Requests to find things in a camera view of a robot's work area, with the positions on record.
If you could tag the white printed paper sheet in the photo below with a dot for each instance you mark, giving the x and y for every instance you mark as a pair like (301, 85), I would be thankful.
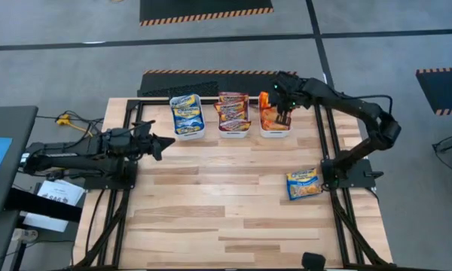
(66, 190)

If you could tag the grey desk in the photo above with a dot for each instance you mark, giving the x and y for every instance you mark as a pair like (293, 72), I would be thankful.
(19, 124)

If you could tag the white power strip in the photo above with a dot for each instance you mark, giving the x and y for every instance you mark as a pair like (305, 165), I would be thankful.
(24, 235)

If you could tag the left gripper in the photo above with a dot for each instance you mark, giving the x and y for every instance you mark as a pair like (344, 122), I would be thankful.
(145, 145)

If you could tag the white plastic bin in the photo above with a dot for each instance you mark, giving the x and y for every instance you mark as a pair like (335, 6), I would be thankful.
(233, 134)
(190, 136)
(275, 134)

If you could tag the black hazard-striped floor mat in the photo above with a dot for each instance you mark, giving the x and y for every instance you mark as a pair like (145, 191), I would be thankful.
(211, 84)
(444, 90)
(207, 7)

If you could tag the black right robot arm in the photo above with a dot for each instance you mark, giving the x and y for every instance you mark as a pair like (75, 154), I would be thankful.
(346, 101)

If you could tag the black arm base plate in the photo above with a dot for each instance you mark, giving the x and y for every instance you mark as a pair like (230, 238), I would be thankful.
(365, 177)
(98, 182)

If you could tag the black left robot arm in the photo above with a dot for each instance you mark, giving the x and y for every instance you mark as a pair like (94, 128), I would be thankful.
(71, 150)

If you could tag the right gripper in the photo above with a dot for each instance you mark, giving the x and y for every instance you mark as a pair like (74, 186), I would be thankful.
(288, 92)

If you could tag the black handheld device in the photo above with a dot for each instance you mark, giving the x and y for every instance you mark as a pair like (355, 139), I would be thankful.
(313, 261)

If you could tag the black metal beam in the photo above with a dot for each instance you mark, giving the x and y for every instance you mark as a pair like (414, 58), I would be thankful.
(41, 205)

